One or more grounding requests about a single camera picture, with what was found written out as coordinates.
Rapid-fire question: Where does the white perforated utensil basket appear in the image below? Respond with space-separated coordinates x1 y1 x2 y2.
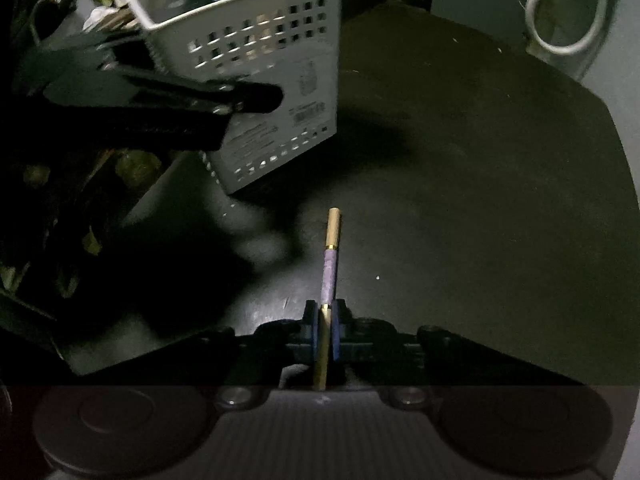
124 0 341 193

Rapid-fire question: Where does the white flexible hose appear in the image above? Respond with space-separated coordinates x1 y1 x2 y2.
524 0 611 57

